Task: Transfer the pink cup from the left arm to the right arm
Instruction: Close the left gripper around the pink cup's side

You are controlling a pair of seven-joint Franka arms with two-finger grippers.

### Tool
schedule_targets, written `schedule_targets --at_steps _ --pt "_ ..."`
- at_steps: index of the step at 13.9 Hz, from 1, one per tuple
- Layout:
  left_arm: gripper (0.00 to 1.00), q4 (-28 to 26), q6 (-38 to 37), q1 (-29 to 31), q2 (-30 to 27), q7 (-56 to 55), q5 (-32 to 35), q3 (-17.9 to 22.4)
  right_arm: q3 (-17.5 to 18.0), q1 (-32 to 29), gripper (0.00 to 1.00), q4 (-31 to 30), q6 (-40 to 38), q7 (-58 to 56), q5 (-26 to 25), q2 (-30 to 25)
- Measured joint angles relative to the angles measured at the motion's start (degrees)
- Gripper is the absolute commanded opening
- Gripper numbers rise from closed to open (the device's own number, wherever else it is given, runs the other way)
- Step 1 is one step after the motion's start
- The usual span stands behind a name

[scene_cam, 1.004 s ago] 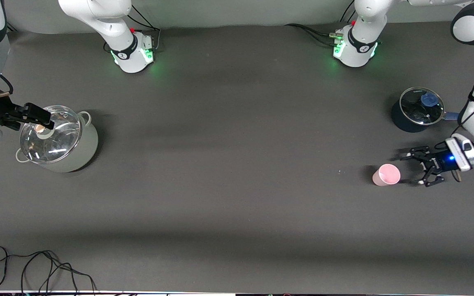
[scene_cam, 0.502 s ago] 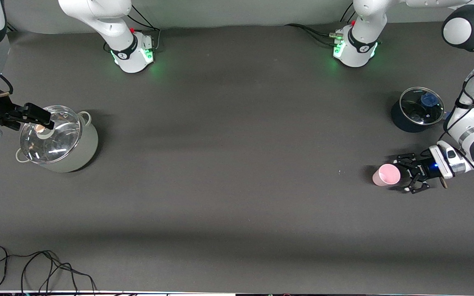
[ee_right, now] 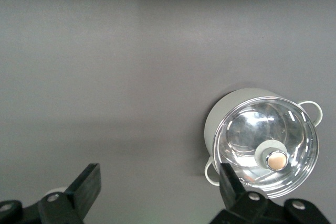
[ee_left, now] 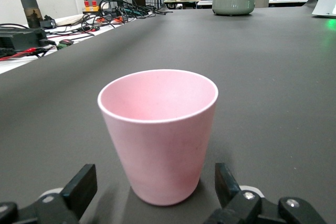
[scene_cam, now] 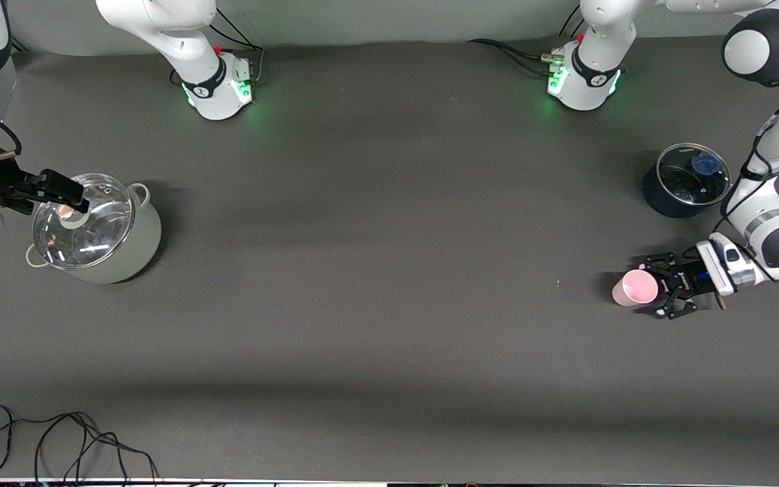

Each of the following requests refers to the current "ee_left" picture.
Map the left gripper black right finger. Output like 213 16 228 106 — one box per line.
204 162 329 224

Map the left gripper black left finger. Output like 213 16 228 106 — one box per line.
0 163 98 224

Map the pink plastic cup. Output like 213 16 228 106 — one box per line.
97 69 219 207

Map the small green red device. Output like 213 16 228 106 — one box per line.
56 39 75 51

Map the black power supply box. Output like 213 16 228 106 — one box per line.
0 28 50 51

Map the small black adapter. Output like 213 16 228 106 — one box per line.
39 15 57 29

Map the white paper stack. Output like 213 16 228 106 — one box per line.
54 13 86 27

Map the yellow box with red buttons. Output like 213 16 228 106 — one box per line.
82 0 101 14

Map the sage green cooking pot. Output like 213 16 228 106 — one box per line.
212 0 257 16

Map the grey tall bottle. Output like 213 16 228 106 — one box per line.
15 0 44 29

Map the red clip lead cable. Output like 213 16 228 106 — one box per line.
0 46 57 62

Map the black cable tangle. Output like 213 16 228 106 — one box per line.
80 0 174 35

